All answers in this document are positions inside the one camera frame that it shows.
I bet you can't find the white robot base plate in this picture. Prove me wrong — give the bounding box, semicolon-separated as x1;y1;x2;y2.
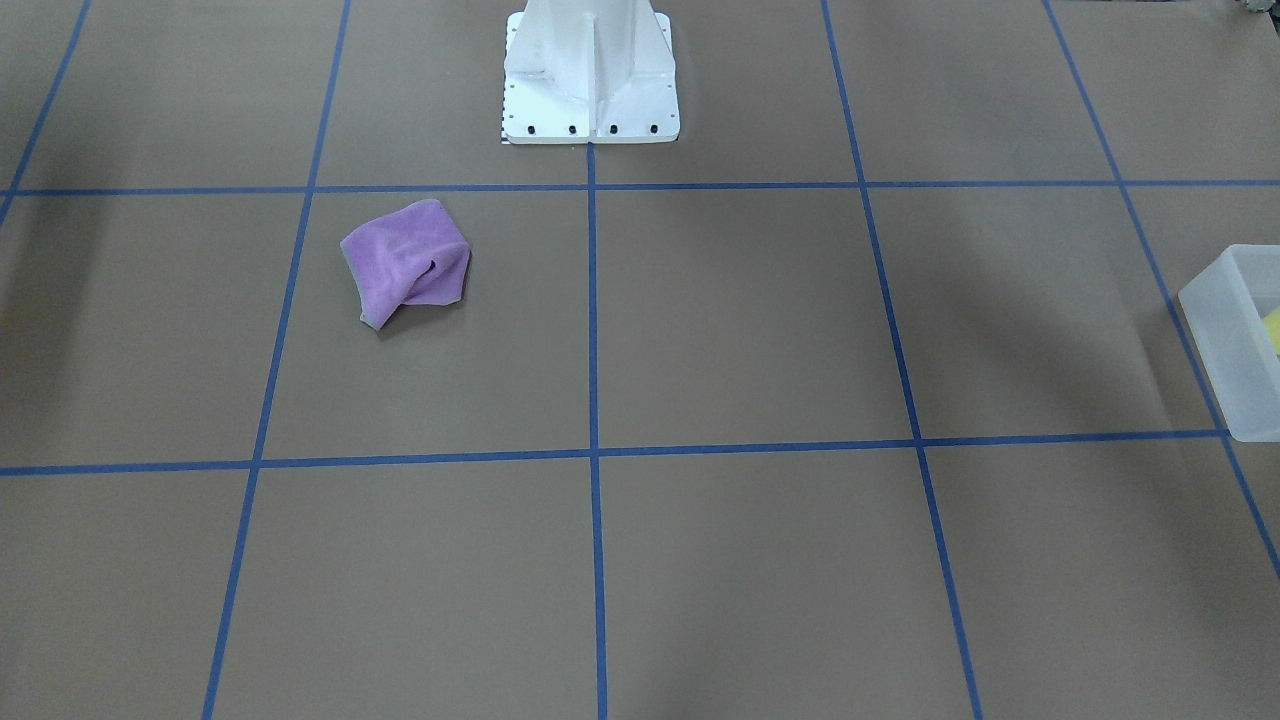
500;1;681;145

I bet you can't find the purple cloth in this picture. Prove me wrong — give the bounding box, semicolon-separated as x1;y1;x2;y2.
339;199;471;331

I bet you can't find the clear plastic bin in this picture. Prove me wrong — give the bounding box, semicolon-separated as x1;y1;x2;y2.
1178;243;1279;443

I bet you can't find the yellow plastic cup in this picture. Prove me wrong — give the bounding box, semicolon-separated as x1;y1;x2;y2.
1261;307;1280;356

